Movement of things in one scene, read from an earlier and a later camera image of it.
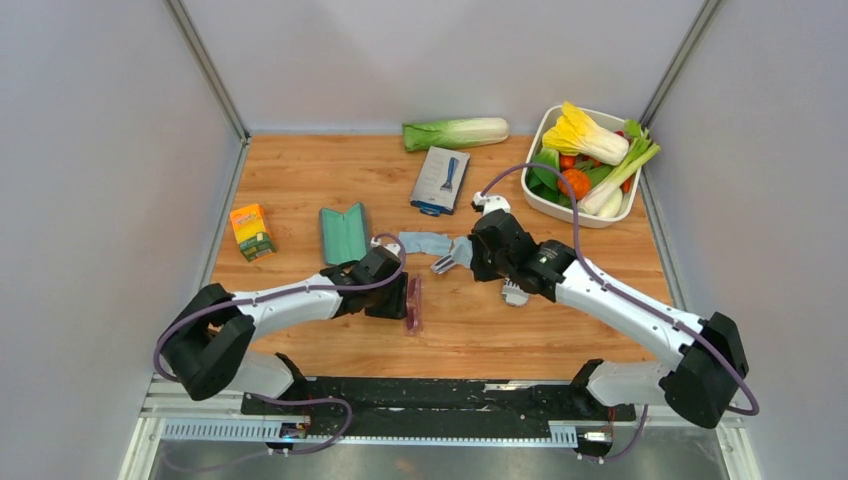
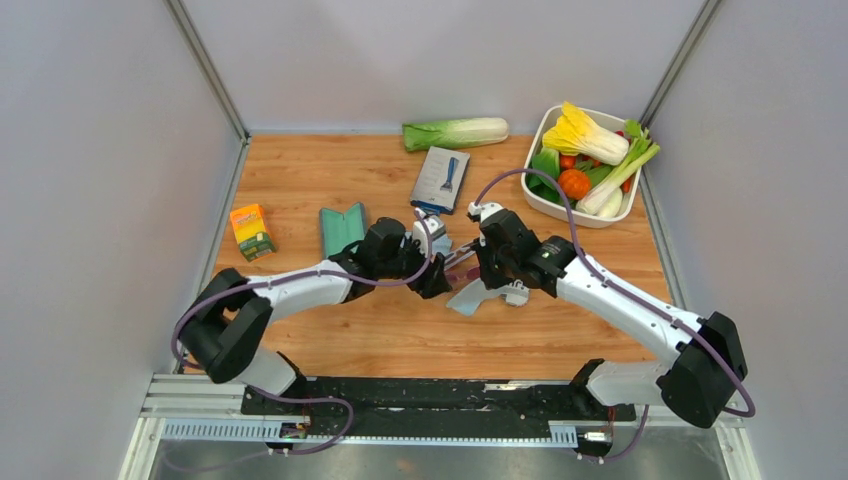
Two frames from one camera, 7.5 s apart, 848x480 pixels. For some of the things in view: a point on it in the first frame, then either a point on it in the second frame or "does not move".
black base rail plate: [439, 406] does not move
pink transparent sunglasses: [414, 314] → [471, 273]
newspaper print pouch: [513, 295] does not move
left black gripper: [396, 309] → [432, 281]
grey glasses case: [344, 235] does not move
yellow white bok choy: [573, 133] does not move
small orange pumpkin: [579, 182] does not move
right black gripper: [480, 272] does not move
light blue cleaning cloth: [433, 243] → [469, 296]
